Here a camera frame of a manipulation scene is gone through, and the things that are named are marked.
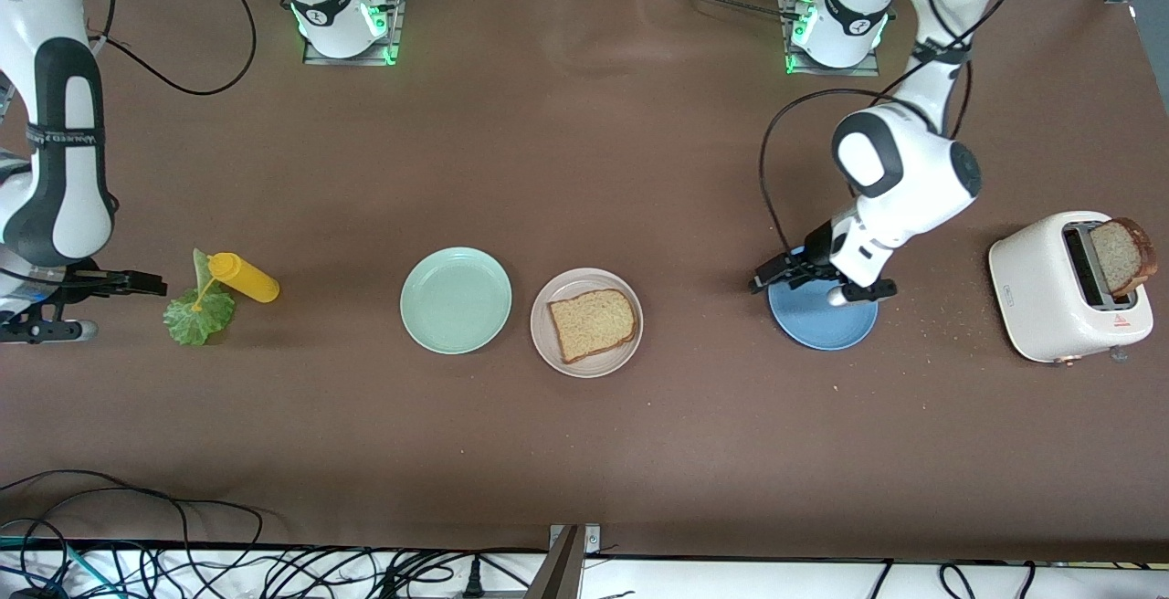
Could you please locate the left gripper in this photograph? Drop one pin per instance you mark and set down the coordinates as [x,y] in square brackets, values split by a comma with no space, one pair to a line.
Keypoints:
[816,249]

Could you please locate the mint green plate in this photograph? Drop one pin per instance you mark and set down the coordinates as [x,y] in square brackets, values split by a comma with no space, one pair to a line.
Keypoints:
[456,300]

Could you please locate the green lettuce leaf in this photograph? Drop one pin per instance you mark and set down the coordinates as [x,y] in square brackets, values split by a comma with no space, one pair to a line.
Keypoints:
[196,320]

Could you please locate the black power plug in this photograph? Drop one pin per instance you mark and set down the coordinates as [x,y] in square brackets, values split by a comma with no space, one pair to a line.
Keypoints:
[472,581]

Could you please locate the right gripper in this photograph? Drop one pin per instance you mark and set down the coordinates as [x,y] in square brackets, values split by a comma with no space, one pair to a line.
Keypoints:
[80,282]

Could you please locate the brown bread slice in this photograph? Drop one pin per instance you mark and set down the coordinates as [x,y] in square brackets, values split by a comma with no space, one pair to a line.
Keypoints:
[1119,257]
[592,323]

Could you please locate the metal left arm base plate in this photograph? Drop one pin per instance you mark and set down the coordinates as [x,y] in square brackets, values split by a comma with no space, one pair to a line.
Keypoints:
[872,71]

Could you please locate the blue plate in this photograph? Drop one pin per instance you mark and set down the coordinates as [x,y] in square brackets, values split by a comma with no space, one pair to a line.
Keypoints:
[822,327]

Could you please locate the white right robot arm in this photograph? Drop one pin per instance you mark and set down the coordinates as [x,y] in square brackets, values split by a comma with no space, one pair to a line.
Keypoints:
[64,170]

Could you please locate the grey metal table bracket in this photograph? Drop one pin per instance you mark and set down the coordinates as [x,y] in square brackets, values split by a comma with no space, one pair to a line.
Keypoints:
[592,540]

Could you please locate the white toaster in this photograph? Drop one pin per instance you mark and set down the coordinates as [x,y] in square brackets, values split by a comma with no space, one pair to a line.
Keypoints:
[1041,307]

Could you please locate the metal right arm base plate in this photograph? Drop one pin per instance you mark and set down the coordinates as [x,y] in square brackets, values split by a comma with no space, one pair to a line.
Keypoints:
[394,33]

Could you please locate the beige plate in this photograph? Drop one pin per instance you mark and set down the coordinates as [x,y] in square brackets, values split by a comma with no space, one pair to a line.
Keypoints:
[548,343]

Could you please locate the dark grey metal post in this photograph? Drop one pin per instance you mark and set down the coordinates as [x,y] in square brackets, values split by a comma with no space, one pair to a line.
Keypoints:
[559,573]

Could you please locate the yellow mustard squeeze bottle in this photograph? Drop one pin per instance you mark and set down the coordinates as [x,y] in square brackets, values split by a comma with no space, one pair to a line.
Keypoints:
[247,279]

